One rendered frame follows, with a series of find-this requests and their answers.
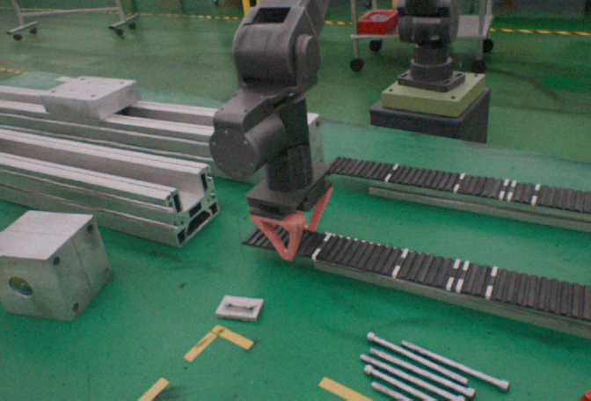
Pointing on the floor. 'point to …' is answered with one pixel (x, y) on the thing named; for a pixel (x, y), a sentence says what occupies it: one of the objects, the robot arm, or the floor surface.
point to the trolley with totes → (475, 24)
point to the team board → (68, 10)
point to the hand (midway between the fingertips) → (297, 242)
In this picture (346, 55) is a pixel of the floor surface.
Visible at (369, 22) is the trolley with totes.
